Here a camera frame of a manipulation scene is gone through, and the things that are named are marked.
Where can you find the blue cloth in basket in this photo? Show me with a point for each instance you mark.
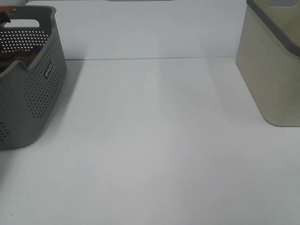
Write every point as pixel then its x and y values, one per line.
pixel 36 48

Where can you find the grey perforated plastic basket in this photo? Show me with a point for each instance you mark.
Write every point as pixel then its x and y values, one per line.
pixel 29 94

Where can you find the brown towel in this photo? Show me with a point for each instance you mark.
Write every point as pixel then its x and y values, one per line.
pixel 7 58

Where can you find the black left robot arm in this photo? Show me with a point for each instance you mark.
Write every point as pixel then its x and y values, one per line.
pixel 4 18

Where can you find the beige plastic basket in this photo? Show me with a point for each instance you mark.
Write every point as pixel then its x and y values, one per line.
pixel 268 58

